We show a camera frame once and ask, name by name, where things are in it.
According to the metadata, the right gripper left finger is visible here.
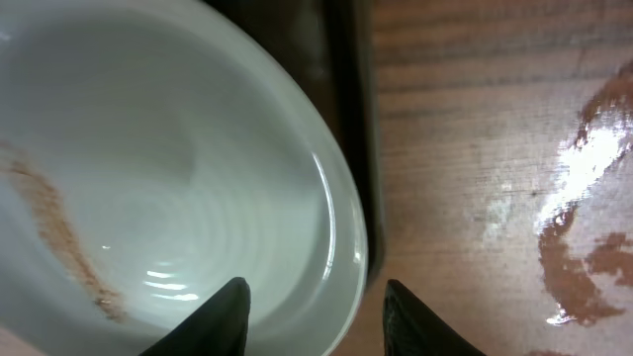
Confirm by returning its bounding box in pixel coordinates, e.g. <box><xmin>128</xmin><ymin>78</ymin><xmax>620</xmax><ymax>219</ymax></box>
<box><xmin>140</xmin><ymin>277</ymin><xmax>251</xmax><ymax>356</ymax></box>

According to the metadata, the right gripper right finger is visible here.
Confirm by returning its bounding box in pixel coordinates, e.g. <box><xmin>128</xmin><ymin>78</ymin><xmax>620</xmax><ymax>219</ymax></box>
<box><xmin>383</xmin><ymin>279</ymin><xmax>485</xmax><ymax>356</ymax></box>

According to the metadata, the pale blue plate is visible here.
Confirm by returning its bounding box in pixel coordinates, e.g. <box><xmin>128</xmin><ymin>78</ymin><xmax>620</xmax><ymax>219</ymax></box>
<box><xmin>1</xmin><ymin>0</ymin><xmax>368</xmax><ymax>355</ymax></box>

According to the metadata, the large brown tray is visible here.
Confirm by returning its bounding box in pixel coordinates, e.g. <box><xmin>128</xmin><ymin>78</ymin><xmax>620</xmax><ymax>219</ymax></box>
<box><xmin>206</xmin><ymin>0</ymin><xmax>387</xmax><ymax>284</ymax></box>

